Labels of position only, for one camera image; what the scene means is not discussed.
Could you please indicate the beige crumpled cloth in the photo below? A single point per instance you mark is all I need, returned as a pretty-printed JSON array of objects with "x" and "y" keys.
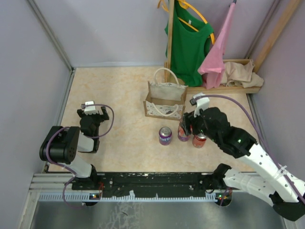
[{"x": 237, "y": 74}]

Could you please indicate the canvas tote bag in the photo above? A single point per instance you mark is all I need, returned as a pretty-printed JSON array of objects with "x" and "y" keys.
[{"x": 165, "y": 100}]

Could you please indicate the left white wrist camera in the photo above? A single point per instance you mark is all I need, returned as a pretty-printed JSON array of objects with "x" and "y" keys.
[{"x": 89, "y": 108}]

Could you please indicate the black mounting base plate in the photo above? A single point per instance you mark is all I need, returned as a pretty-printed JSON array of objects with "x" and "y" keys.
[{"x": 149, "y": 185}]

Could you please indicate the red soda can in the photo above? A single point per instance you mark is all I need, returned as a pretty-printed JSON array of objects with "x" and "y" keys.
[{"x": 199, "y": 140}]

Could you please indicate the pink t-shirt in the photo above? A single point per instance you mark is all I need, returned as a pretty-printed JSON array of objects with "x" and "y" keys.
[{"x": 212, "y": 68}]

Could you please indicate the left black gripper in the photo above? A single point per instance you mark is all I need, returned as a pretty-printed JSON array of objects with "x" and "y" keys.
[{"x": 103, "y": 117}]

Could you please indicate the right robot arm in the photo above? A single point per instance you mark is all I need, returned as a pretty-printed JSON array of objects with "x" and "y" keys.
[{"x": 274, "y": 185}]

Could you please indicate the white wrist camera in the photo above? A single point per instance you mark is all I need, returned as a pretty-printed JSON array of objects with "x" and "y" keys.
[
  {"x": 89, "y": 108},
  {"x": 201, "y": 103}
]

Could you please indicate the purple fanta can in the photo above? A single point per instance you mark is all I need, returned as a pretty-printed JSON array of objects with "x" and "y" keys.
[
  {"x": 182, "y": 136},
  {"x": 165, "y": 136}
]

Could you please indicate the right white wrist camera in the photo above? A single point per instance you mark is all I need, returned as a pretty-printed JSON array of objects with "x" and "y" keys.
[{"x": 201, "y": 103}]

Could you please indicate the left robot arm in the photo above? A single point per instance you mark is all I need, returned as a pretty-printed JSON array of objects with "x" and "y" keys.
[{"x": 62, "y": 144}]

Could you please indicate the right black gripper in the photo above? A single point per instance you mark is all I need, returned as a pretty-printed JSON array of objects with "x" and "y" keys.
[{"x": 188, "y": 119}]

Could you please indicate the grey metal corner frame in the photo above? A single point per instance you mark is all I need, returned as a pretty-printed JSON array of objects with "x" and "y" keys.
[{"x": 50, "y": 34}]

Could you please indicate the green tank top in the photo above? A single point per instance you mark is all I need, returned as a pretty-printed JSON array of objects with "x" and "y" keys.
[{"x": 191, "y": 41}]

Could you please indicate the yellow hanger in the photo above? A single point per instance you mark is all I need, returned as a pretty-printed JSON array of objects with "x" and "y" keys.
[{"x": 184, "y": 4}]

